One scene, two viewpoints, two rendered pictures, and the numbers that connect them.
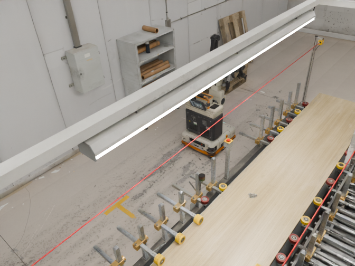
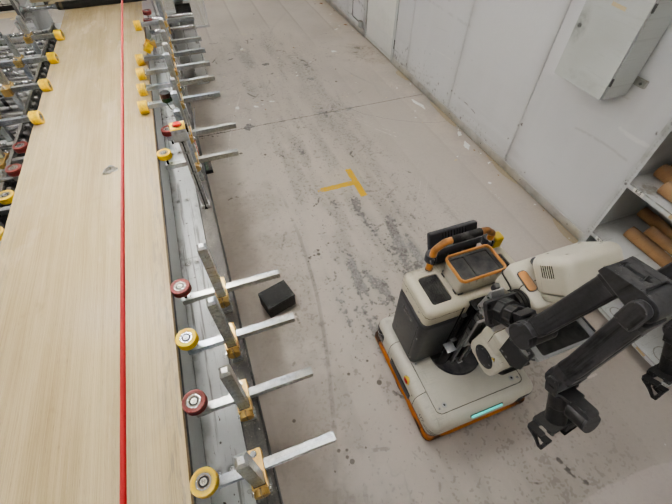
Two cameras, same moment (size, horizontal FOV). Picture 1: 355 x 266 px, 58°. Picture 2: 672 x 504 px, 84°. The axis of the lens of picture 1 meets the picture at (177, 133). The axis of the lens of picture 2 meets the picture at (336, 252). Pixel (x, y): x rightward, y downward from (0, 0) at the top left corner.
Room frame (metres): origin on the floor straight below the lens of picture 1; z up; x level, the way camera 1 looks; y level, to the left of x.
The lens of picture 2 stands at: (3.96, -1.59, 2.19)
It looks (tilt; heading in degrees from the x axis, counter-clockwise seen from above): 50 degrees down; 117
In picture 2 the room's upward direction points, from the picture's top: straight up
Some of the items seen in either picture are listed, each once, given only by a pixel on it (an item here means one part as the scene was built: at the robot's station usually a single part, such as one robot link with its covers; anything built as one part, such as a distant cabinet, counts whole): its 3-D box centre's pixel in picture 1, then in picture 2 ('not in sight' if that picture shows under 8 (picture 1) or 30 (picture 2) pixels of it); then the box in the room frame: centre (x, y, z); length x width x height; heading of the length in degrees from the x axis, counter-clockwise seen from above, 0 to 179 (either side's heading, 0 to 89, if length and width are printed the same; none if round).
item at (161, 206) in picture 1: (163, 222); (177, 88); (1.82, 0.18, 0.93); 0.04 x 0.04 x 0.48; 47
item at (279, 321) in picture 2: (264, 129); (242, 333); (3.29, -1.12, 0.81); 0.43 x 0.03 x 0.04; 47
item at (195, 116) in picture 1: (205, 115); (458, 307); (4.06, -0.44, 0.59); 0.55 x 0.34 x 0.83; 47
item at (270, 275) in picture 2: (255, 139); (232, 286); (3.11, -0.95, 0.80); 0.43 x 0.03 x 0.04; 47
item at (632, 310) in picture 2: not in sight; (600, 347); (4.33, -0.98, 1.40); 0.11 x 0.06 x 0.43; 48
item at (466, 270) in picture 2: (204, 99); (472, 269); (4.05, -0.42, 0.87); 0.23 x 0.15 x 0.11; 47
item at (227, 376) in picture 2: (279, 114); (240, 397); (3.47, -1.35, 0.89); 0.04 x 0.04 x 0.48; 47
